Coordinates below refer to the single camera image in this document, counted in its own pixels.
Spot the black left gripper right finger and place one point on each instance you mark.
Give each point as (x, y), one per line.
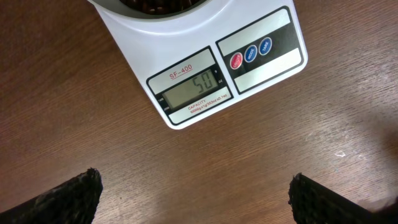
(313, 203)

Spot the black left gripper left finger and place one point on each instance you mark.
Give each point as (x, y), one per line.
(73, 202)

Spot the white digital kitchen scale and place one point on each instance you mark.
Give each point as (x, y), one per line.
(195, 65)

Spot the white bowl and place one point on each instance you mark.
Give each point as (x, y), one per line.
(117, 8)

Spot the red beans in bowl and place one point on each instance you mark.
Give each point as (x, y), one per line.
(159, 7)

